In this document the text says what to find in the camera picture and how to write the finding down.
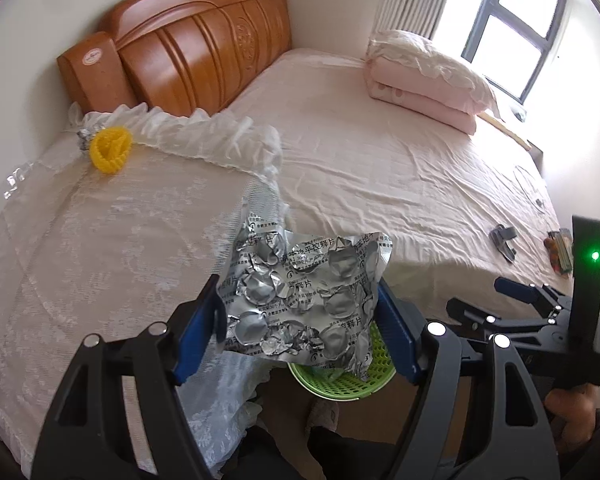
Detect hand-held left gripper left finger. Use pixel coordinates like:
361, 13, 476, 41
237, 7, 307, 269
30, 275, 226, 480

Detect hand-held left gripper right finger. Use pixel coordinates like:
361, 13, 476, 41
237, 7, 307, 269
377, 280, 561, 480

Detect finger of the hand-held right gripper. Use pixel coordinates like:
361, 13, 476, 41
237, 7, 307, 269
495, 276, 573, 321
446, 297, 556, 345

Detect green plastic wastebasket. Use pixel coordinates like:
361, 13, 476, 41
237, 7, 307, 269
287, 320, 398, 401

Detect silver blister pack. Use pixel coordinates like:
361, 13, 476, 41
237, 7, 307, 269
219, 215, 393, 383

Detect person's right hand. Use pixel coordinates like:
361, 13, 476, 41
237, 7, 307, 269
545, 384, 600, 455

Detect grey slippers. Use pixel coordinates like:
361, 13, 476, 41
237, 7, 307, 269
489, 225, 518, 263

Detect colourful small box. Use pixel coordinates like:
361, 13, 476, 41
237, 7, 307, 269
545, 229, 576, 276

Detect pink slipper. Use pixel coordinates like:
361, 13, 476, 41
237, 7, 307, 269
305, 400, 341, 433

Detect white lace tablecloth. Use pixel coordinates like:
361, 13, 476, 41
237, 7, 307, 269
0, 104, 293, 480

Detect person's dark trousers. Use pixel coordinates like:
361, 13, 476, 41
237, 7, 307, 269
215, 422, 401, 480

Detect bed with pink sheet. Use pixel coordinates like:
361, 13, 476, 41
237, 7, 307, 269
225, 47, 563, 331

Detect yellow foam fruit net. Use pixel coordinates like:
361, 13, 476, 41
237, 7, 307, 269
89, 127, 132, 176

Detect folded pink quilt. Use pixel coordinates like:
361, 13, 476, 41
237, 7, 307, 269
362, 55, 478, 136

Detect clear plastic bag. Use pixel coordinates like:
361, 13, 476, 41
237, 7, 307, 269
2, 160, 36, 201

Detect dark framed window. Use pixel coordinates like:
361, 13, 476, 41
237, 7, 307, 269
432, 0, 568, 103

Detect carved wooden headboard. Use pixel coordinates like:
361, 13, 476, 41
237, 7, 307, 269
56, 0, 293, 117

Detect wooden bed rail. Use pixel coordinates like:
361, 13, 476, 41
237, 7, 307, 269
477, 111, 543, 153

